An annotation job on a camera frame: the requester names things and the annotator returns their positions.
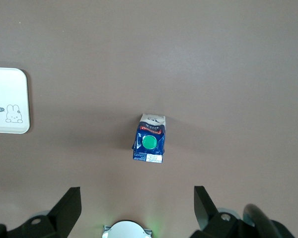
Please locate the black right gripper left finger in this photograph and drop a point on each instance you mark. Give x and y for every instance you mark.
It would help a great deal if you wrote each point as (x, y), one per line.
(62, 213)

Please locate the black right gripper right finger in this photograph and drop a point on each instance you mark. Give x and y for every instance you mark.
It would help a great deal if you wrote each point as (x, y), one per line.
(208, 218)

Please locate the blue white milk carton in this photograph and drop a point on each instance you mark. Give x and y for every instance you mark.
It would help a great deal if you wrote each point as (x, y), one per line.
(149, 142)

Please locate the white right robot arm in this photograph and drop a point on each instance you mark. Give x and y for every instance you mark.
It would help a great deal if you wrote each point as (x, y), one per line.
(126, 230)

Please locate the white rabbit print tray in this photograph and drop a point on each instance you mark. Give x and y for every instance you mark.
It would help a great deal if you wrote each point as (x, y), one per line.
(7, 91)

